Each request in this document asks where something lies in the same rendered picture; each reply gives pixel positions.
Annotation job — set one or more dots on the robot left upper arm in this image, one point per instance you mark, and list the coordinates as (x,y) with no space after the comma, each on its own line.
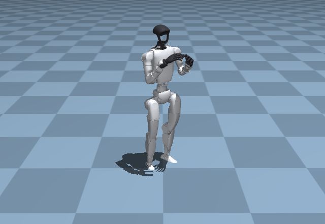
(178,62)

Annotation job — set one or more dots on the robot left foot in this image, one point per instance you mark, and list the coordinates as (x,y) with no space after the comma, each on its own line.
(169,158)

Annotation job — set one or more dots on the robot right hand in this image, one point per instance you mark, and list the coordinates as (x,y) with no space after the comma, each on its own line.
(171,58)

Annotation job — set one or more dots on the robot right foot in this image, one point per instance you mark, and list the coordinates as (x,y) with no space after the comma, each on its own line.
(151,167)

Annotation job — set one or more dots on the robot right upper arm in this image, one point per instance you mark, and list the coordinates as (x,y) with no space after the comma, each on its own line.
(146,59)

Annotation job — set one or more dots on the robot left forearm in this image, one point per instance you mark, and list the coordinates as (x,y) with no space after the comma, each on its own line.
(186,68)

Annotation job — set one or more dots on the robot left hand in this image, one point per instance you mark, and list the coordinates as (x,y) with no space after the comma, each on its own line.
(188,59)

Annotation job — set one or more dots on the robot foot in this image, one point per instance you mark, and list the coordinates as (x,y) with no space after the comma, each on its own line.
(169,158)
(151,167)

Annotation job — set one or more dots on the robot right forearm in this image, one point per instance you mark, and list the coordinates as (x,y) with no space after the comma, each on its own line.
(155,74)

